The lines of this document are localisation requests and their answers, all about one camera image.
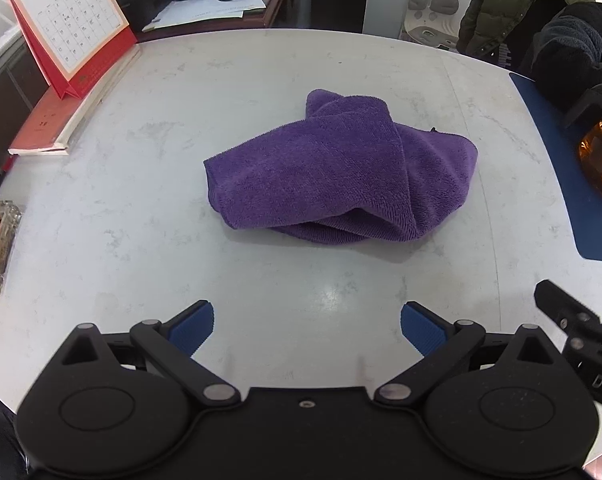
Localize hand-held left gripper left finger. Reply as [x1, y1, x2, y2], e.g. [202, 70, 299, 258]
[61, 301, 240, 406]

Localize glass teapot amber tea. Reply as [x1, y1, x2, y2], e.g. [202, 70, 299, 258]
[563, 85, 602, 203]

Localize purple towel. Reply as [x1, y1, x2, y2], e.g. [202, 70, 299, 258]
[203, 89, 479, 246]

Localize olive green puffer jacket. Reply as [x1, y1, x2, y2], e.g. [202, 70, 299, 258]
[458, 0, 596, 68]

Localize glass ashtray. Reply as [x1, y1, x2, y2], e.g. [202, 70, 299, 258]
[0, 201, 22, 295]

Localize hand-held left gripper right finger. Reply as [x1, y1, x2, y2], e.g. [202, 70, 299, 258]
[375, 301, 562, 407]

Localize red desk calendar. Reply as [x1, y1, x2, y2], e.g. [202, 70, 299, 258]
[8, 0, 140, 100]

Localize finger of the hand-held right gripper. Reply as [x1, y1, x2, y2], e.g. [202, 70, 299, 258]
[534, 280, 602, 346]

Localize white paper sheets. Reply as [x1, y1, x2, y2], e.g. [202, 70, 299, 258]
[153, 0, 268, 30]

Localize dark wooden desk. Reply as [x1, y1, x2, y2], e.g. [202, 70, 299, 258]
[101, 0, 302, 43]

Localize blue table mat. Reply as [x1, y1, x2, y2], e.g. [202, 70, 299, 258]
[509, 71, 602, 261]

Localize pink textbook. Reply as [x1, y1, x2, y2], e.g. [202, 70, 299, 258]
[8, 45, 142, 156]

